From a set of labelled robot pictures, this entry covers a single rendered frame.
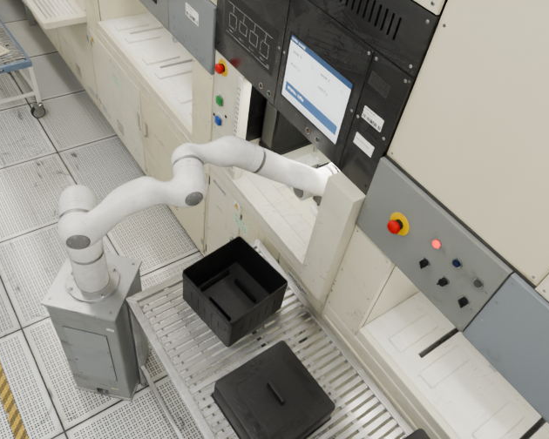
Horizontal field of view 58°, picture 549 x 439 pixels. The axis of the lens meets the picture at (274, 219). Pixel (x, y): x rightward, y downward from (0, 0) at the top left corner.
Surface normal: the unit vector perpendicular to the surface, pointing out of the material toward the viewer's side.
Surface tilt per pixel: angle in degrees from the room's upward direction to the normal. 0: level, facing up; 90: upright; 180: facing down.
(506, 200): 90
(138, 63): 0
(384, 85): 90
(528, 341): 90
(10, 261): 0
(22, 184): 0
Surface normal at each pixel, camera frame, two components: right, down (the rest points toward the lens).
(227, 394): 0.13, -0.66
